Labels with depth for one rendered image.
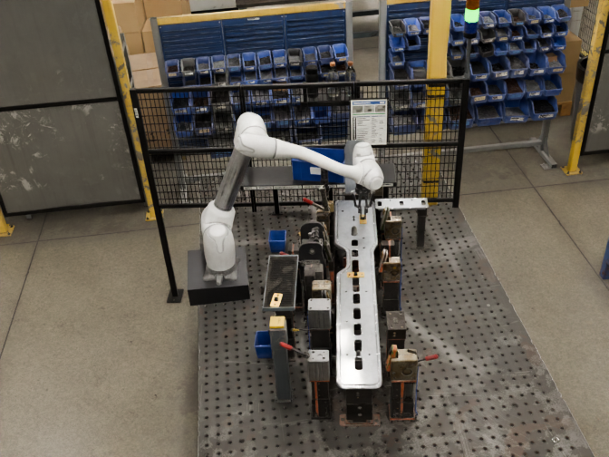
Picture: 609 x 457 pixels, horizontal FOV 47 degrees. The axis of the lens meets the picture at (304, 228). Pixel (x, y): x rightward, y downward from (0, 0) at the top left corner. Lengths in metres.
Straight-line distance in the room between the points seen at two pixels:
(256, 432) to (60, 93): 3.12
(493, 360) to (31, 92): 3.66
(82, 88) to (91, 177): 0.75
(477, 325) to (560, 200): 2.50
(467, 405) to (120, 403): 2.08
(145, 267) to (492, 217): 2.67
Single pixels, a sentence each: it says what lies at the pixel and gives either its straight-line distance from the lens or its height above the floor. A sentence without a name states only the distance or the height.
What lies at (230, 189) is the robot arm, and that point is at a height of 1.23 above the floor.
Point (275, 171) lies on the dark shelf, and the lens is 4.21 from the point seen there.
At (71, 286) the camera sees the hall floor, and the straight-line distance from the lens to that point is 5.33.
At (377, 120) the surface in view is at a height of 1.31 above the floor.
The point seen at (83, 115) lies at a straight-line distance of 5.47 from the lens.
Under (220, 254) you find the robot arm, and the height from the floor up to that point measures 0.98.
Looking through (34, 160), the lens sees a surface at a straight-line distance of 5.72.
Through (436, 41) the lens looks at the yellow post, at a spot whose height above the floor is 1.76.
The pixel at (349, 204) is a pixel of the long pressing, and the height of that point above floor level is 1.00.
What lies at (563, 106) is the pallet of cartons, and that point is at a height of 0.10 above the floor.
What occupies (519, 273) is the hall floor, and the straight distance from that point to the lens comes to 5.14.
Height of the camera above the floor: 3.17
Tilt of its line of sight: 35 degrees down
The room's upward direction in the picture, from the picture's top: 4 degrees counter-clockwise
